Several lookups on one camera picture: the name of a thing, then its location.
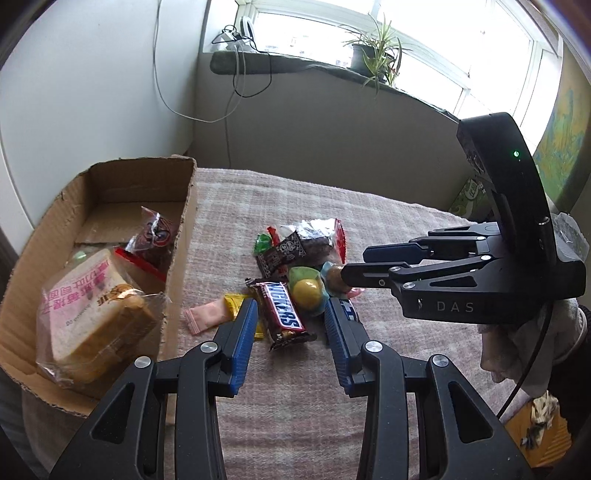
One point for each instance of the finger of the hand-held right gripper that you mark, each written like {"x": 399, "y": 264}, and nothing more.
{"x": 364, "y": 276}
{"x": 392, "y": 253}

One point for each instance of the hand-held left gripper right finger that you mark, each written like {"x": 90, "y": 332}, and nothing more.
{"x": 339, "y": 341}

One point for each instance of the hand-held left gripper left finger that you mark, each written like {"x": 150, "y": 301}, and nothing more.
{"x": 242, "y": 341}

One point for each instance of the blue white packet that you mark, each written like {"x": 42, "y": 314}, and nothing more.
{"x": 352, "y": 314}

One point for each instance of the teal round candy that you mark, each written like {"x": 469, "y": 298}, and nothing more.
{"x": 332, "y": 276}

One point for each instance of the yellow snack packet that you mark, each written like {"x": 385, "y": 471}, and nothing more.
{"x": 233, "y": 302}

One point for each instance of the brown chocolate bar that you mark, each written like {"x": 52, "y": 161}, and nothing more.
{"x": 281, "y": 311}

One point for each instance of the yellow ball jelly candy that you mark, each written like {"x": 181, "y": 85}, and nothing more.
{"x": 307, "y": 290}

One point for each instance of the clear red-edged snack bag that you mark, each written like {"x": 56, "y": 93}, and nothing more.
{"x": 152, "y": 235}
{"x": 316, "y": 240}

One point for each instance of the dark small candy packet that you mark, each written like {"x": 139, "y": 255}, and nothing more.
{"x": 279, "y": 254}

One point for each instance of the cardboard box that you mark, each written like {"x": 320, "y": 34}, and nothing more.
{"x": 138, "y": 180}

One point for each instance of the pink snack packet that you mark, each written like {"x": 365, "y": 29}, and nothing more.
{"x": 207, "y": 316}

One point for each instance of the clear plastic bag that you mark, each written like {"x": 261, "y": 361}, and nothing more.
{"x": 570, "y": 235}

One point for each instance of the green printed box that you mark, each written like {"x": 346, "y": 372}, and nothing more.
{"x": 466, "y": 198}

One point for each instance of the plaid blanket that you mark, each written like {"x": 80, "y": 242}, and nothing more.
{"x": 295, "y": 415}

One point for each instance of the green wrapped candy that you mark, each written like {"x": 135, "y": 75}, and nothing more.
{"x": 263, "y": 243}

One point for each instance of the white cloth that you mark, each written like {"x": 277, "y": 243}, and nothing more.
{"x": 503, "y": 350}

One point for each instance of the bagged sliced bread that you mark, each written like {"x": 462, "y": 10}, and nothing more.
{"x": 87, "y": 323}

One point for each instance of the pale green candy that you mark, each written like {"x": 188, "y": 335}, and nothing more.
{"x": 79, "y": 255}

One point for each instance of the potted spider plant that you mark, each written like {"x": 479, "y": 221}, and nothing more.
{"x": 376, "y": 50}

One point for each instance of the yellow box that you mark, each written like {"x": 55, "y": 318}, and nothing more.
{"x": 545, "y": 438}

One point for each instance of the white charger device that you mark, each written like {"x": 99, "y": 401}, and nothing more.
{"x": 238, "y": 34}

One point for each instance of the wall poster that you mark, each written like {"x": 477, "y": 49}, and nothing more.
{"x": 561, "y": 152}

